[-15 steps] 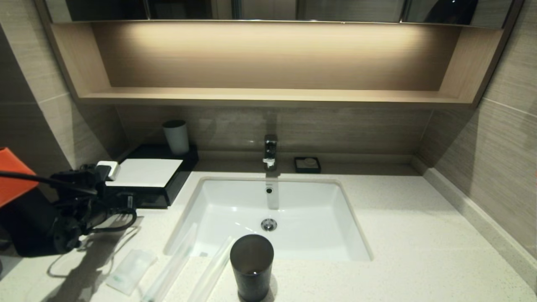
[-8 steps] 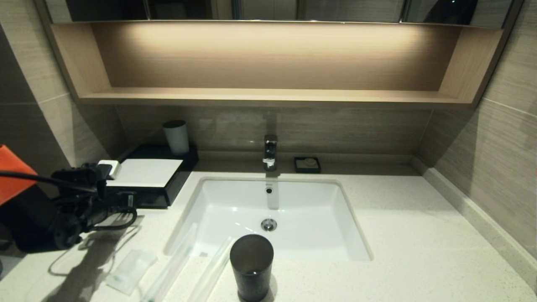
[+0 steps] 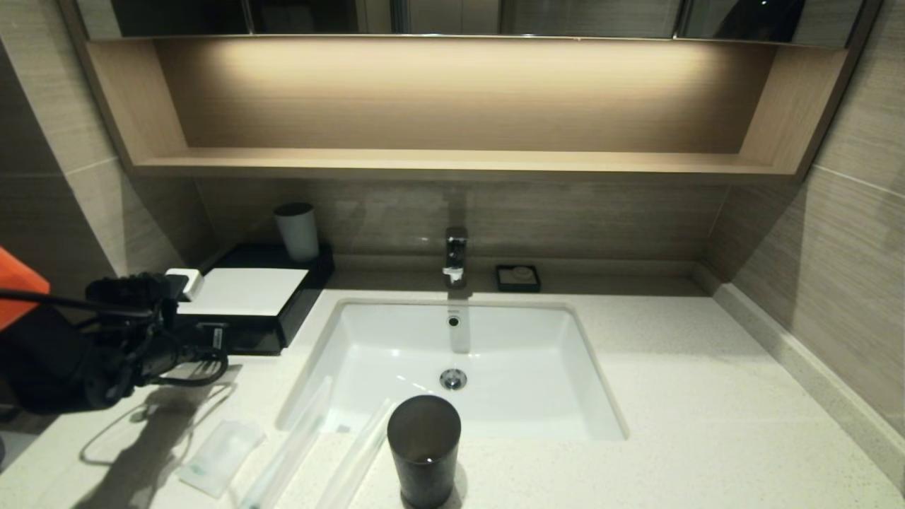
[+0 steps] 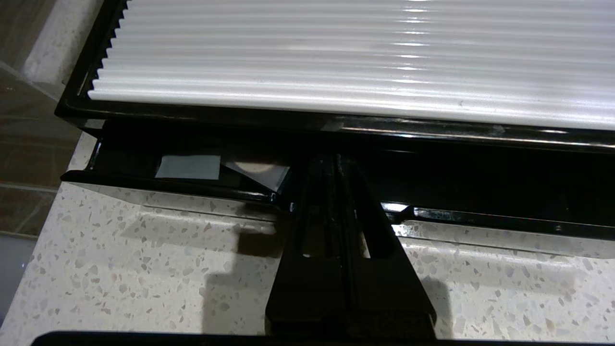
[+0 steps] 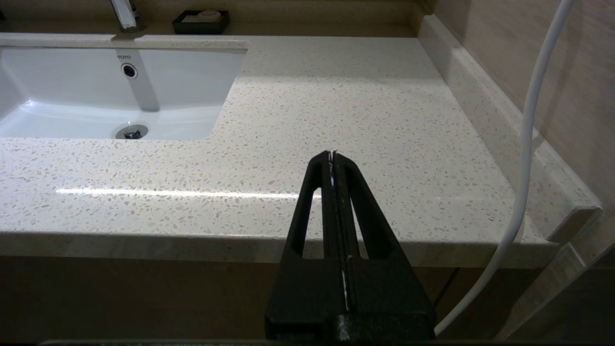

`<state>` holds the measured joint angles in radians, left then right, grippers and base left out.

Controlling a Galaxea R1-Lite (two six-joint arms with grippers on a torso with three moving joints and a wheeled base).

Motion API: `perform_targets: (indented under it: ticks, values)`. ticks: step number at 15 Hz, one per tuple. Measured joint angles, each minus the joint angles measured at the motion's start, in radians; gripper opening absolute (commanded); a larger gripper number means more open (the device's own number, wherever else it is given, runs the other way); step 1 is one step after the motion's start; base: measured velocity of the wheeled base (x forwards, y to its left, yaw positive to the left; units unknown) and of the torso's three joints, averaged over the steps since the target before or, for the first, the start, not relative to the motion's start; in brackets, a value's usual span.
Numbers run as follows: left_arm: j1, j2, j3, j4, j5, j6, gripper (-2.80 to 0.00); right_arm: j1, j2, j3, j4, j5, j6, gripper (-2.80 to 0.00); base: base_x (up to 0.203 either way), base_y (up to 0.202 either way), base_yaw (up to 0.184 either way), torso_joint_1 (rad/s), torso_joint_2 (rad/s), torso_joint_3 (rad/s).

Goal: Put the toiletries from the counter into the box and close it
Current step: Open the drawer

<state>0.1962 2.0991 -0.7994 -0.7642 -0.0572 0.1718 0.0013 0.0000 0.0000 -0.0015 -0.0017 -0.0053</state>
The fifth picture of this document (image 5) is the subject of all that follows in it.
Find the black soap dish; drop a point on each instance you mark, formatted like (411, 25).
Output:
(185, 26)

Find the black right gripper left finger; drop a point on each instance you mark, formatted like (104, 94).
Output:
(307, 288)

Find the chrome faucet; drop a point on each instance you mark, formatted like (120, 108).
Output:
(126, 14)

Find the white ceramic sink basin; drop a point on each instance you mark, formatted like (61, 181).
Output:
(72, 96)

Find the wooden vanity cabinet front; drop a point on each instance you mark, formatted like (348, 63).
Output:
(144, 298)

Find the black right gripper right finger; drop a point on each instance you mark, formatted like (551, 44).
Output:
(384, 298)

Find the chrome sink drain plug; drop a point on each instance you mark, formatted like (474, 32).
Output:
(131, 131)

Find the round pale soap bar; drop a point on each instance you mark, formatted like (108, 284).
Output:
(209, 15)

